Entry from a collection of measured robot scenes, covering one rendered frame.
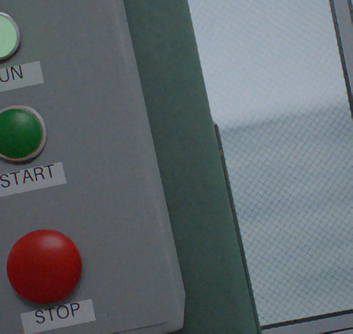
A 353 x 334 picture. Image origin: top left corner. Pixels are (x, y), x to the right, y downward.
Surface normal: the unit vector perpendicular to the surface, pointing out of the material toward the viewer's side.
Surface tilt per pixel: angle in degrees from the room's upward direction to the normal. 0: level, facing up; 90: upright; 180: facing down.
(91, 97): 90
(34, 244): 81
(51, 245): 82
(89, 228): 90
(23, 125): 89
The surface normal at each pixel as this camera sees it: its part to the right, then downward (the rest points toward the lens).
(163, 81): -0.03, 0.06
